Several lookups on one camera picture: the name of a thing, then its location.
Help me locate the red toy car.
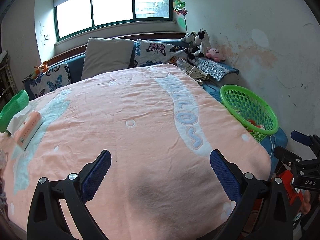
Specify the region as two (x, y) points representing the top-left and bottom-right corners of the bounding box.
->
(275, 170), (304, 213)

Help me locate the black and white cow plush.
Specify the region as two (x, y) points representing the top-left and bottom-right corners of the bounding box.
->
(189, 29), (212, 60)

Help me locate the grey pillow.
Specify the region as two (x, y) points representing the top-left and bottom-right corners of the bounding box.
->
(80, 37), (135, 80)

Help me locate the dark metal rack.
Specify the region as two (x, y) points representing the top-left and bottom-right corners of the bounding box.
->
(0, 51), (19, 105)

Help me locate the green plastic basket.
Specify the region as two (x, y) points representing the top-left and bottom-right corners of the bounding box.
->
(220, 84), (279, 143)

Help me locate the pink plush toy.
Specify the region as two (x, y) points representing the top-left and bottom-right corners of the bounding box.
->
(205, 47), (226, 62)

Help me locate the colourful pinwheel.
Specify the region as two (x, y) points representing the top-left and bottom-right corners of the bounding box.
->
(173, 0), (188, 33)

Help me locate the grey plush toy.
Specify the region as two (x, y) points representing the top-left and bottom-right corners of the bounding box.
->
(181, 32), (198, 45)

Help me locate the white bedside cabinet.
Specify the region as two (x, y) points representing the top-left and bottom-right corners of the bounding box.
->
(220, 69), (240, 87)

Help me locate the blue patterned towel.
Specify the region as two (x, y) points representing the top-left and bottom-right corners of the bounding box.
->
(187, 57), (239, 82)

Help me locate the small butterfly print pillow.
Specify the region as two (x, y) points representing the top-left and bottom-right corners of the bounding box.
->
(22, 63), (72, 99)

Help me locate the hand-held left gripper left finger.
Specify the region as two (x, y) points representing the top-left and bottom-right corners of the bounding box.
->
(26, 149), (112, 240)

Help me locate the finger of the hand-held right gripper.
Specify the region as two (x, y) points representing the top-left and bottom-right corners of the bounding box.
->
(291, 130), (320, 155)
(273, 146), (303, 172)

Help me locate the blue upholstered headboard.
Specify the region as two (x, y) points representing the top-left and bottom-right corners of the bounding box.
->
(24, 39), (190, 100)

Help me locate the patterned beige garment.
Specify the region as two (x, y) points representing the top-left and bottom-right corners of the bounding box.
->
(176, 58), (210, 85)

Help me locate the peach tissue pack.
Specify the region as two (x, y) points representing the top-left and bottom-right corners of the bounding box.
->
(7, 105), (43, 152)

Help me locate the green plastic container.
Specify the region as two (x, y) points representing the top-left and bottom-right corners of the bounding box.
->
(0, 89), (30, 133)

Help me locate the person's right hand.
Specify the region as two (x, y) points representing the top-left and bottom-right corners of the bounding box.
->
(301, 194), (312, 214)

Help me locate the orange fox plush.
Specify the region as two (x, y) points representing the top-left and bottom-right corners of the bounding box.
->
(30, 60), (49, 79)

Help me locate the pink blanket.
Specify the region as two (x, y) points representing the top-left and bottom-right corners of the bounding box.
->
(0, 63), (272, 240)

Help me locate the large butterfly print pillow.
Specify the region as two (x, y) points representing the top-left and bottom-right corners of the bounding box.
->
(134, 39), (189, 68)

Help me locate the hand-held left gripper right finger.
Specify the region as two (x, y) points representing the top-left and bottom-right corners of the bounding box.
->
(209, 149), (294, 240)

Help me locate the green framed window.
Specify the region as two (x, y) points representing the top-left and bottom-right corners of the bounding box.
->
(54, 0), (175, 40)

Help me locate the white cable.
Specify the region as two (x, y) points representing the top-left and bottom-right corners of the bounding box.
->
(269, 134), (277, 155)

